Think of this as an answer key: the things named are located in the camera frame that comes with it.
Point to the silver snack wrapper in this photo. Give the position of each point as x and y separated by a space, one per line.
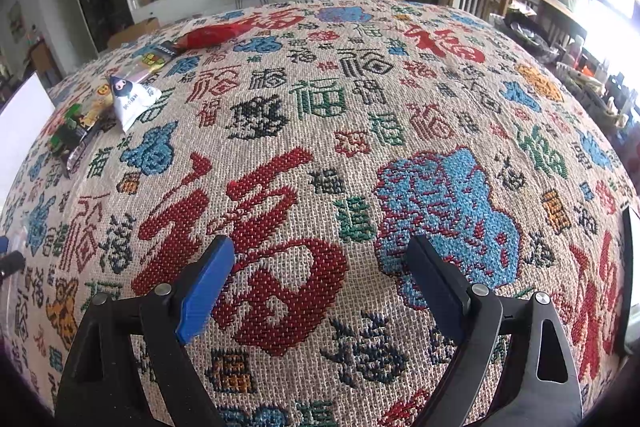
77 159

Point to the white flat board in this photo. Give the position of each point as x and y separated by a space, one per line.
631 282

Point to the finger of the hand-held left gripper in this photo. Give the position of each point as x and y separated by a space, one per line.
10 263

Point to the cluttered side table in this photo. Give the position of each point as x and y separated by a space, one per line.
590 72

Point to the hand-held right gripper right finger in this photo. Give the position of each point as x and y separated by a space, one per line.
440 292

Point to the red snack packet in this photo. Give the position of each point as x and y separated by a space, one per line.
210 36

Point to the white cardboard box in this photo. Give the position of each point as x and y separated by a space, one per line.
22 117

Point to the wooden desk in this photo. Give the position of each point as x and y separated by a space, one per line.
545 7

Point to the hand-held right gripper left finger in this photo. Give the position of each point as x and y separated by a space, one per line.
210 292

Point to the brown wooden side cabinet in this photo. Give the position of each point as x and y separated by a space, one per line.
42 57

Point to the green snack packet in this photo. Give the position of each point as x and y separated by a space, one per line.
72 129

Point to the white triangular snack packet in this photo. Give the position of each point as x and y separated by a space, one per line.
131 99

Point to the printed woven blanket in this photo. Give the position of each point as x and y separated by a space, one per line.
325 157

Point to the pale clear snack packet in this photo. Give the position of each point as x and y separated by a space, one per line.
142 69

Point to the wall picture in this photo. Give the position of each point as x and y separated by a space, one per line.
16 22

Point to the brown cardboard box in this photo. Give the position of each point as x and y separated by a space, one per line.
135 32

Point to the packet with yellow squares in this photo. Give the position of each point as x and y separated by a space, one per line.
159 52

